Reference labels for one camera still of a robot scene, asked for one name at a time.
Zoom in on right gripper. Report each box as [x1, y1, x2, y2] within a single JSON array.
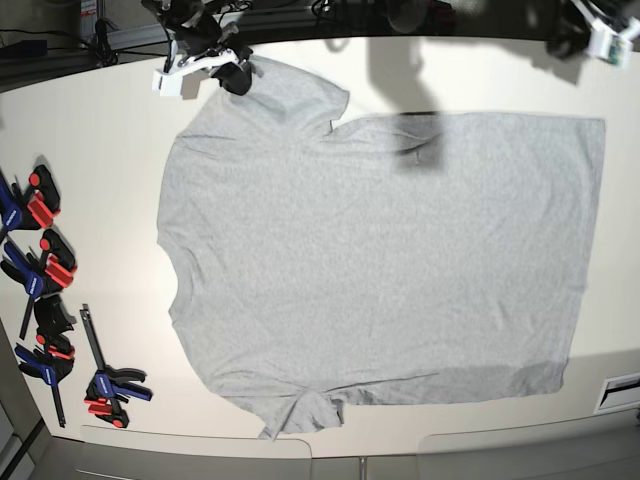
[[169, 17, 252, 95]]

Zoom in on grey T-shirt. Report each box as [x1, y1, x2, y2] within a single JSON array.
[[157, 58, 606, 438]]

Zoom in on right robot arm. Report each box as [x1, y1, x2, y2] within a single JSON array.
[[142, 1, 252, 97]]

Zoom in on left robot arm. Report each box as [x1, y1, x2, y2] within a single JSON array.
[[546, 1, 639, 63]]

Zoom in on top blue red bar clamp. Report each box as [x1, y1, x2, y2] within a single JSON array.
[[1, 164, 61, 241]]

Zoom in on blue red bar clamp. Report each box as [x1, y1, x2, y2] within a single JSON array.
[[80, 304, 153, 429], [0, 229, 79, 340], [1, 164, 61, 241]]

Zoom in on right blue red bar clamp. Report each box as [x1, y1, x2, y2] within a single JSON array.
[[80, 304, 153, 429]]

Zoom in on white label on table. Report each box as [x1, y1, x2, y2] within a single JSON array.
[[594, 373, 640, 415]]

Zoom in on aluminium rail behind table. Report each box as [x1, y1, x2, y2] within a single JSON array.
[[103, 18, 167, 50]]

